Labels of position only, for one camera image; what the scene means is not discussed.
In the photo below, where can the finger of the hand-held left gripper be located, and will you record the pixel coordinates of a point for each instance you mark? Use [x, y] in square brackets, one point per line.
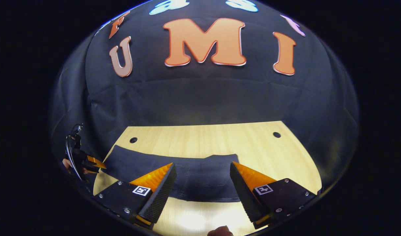
[94, 164]

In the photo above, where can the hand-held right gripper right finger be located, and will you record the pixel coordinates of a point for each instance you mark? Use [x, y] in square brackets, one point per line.
[241, 193]

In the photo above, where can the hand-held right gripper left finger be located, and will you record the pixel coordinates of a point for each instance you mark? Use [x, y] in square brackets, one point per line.
[161, 196]

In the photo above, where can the dark jeans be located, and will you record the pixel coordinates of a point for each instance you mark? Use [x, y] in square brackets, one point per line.
[200, 177]

